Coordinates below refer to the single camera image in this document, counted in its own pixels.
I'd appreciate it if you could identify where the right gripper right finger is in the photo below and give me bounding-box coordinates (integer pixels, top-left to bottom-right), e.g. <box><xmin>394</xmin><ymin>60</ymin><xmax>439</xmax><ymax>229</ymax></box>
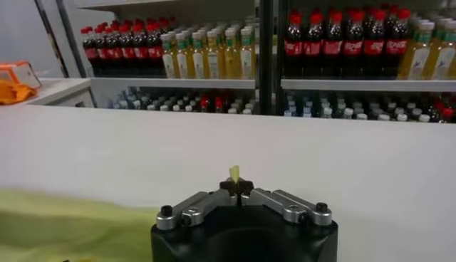
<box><xmin>239</xmin><ymin>179</ymin><xmax>333</xmax><ymax>227</ymax></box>

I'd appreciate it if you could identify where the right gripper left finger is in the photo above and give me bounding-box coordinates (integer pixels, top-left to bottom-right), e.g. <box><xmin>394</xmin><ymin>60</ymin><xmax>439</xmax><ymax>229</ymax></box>
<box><xmin>155</xmin><ymin>179</ymin><xmax>239</xmax><ymax>231</ymax></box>

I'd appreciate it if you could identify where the lime green t-shirt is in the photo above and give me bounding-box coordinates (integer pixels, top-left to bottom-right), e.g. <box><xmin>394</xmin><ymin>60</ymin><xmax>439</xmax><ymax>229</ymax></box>
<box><xmin>0</xmin><ymin>165</ymin><xmax>240</xmax><ymax>262</ymax></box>

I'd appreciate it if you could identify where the large white table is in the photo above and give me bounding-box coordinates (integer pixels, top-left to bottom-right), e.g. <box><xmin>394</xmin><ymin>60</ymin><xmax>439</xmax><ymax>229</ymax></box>
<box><xmin>0</xmin><ymin>105</ymin><xmax>456</xmax><ymax>262</ymax></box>

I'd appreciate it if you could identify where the white metal shelf board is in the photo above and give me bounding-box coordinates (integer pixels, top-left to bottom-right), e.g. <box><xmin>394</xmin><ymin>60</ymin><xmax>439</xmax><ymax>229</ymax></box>
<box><xmin>280</xmin><ymin>78</ymin><xmax>456</xmax><ymax>93</ymax></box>
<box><xmin>76</xmin><ymin>0</ymin><xmax>256</xmax><ymax>11</ymax></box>
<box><xmin>90</xmin><ymin>77</ymin><xmax>257</xmax><ymax>90</ymax></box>

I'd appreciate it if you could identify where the yellow juice bottle white cap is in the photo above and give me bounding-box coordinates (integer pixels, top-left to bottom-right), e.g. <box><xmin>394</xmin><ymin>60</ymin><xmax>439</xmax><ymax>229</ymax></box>
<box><xmin>175</xmin><ymin>31</ymin><xmax>192</xmax><ymax>80</ymax></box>
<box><xmin>240</xmin><ymin>27</ymin><xmax>257</xmax><ymax>80</ymax></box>
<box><xmin>191</xmin><ymin>31</ymin><xmax>207</xmax><ymax>80</ymax></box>
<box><xmin>224</xmin><ymin>28</ymin><xmax>241</xmax><ymax>80</ymax></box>
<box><xmin>422</xmin><ymin>20</ymin><xmax>456</xmax><ymax>81</ymax></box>
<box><xmin>397</xmin><ymin>21</ymin><xmax>436</xmax><ymax>81</ymax></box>
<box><xmin>206</xmin><ymin>29</ymin><xmax>224</xmax><ymax>80</ymax></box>
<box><xmin>160</xmin><ymin>32</ymin><xmax>177</xmax><ymax>80</ymax></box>

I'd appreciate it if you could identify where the beverage display shelving unit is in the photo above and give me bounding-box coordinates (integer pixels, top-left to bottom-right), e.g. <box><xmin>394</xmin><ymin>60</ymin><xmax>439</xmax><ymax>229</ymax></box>
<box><xmin>74</xmin><ymin>0</ymin><xmax>456</xmax><ymax>124</ymax></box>

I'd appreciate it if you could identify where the white side table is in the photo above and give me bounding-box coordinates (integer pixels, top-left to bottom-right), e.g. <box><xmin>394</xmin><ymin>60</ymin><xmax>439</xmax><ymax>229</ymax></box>
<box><xmin>21</xmin><ymin>77</ymin><xmax>97</xmax><ymax>108</ymax></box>

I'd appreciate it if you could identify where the crumpled orange cloth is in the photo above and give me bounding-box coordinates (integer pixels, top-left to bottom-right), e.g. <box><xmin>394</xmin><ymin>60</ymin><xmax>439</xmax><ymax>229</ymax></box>
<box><xmin>0</xmin><ymin>78</ymin><xmax>38</xmax><ymax>106</ymax></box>

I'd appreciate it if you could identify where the black framed glass door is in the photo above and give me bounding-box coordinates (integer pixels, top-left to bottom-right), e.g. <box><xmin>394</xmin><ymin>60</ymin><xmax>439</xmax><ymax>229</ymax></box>
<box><xmin>33</xmin><ymin>0</ymin><xmax>88</xmax><ymax>79</ymax></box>

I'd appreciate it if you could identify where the orange and white box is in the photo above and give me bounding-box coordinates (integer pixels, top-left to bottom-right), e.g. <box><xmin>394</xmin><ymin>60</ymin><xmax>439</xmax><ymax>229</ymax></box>
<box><xmin>0</xmin><ymin>60</ymin><xmax>43</xmax><ymax>90</ymax></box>

